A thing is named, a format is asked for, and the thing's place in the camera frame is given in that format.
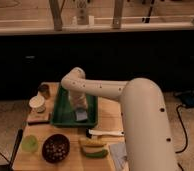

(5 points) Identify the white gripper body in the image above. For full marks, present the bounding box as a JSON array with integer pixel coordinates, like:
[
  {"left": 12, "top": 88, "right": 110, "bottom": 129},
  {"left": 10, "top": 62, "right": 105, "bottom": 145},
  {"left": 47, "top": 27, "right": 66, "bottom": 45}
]
[{"left": 69, "top": 91, "right": 88, "bottom": 109}]

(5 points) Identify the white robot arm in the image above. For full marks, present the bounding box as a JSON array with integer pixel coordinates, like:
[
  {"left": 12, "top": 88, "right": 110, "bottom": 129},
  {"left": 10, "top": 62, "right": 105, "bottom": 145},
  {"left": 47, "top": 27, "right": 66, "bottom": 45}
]
[{"left": 61, "top": 67, "right": 178, "bottom": 171}]

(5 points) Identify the green plastic tray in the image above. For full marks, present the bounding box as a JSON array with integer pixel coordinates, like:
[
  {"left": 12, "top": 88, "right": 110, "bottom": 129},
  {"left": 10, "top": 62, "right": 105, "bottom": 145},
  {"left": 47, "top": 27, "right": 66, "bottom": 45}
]
[{"left": 50, "top": 86, "right": 98, "bottom": 128}]

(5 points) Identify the brown metal can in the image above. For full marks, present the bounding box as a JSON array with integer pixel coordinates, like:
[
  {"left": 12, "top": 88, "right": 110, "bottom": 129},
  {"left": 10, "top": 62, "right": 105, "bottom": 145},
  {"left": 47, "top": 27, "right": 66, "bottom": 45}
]
[{"left": 38, "top": 84, "right": 50, "bottom": 99}]

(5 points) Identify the white cup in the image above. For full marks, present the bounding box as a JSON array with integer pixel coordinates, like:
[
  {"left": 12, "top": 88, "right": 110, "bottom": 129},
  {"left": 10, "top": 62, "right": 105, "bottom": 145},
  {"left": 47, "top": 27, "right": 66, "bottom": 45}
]
[{"left": 29, "top": 95, "right": 46, "bottom": 113}]

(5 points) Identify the yellow corn cob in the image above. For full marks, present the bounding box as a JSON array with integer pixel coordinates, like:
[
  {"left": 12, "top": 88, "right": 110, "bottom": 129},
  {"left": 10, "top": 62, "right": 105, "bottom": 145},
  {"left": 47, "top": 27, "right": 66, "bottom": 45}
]
[{"left": 79, "top": 139, "right": 106, "bottom": 147}]

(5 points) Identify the brown block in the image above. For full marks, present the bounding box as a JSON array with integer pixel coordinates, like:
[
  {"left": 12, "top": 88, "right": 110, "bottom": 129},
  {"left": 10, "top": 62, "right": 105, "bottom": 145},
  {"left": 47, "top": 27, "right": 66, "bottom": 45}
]
[{"left": 27, "top": 111, "right": 50, "bottom": 125}]

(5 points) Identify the dark brown bowl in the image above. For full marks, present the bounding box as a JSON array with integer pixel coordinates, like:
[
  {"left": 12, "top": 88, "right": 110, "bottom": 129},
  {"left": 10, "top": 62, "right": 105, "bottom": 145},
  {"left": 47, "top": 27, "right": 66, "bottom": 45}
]
[{"left": 42, "top": 134, "right": 70, "bottom": 163}]

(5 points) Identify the green cucumber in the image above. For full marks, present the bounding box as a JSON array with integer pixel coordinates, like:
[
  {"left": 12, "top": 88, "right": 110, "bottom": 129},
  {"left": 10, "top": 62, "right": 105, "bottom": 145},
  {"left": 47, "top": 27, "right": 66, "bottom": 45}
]
[{"left": 81, "top": 148, "right": 108, "bottom": 158}]

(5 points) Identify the grey cloth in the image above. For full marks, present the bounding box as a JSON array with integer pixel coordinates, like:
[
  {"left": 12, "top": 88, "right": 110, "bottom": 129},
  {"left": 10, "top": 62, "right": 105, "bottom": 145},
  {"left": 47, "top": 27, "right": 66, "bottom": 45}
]
[{"left": 109, "top": 142, "right": 127, "bottom": 171}]

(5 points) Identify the light green cup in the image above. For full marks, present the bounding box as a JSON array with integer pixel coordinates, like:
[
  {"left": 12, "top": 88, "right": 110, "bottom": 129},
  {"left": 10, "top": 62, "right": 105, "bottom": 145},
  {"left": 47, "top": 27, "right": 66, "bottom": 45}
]
[{"left": 21, "top": 135, "right": 38, "bottom": 153}]

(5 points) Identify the blue black floor device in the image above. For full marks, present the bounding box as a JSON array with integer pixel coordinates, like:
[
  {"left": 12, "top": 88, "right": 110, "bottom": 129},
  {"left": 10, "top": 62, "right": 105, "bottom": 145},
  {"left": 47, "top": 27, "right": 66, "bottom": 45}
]
[{"left": 175, "top": 92, "right": 194, "bottom": 108}]

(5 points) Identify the white handled brush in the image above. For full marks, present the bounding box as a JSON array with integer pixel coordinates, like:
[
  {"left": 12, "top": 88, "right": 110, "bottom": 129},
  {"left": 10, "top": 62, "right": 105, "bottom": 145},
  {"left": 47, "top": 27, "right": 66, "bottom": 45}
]
[{"left": 86, "top": 129, "right": 124, "bottom": 138}]

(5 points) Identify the black floor cable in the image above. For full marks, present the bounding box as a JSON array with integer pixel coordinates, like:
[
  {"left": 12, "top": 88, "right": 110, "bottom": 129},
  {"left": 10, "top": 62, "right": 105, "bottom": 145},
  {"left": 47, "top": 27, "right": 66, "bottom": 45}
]
[{"left": 174, "top": 104, "right": 190, "bottom": 171}]

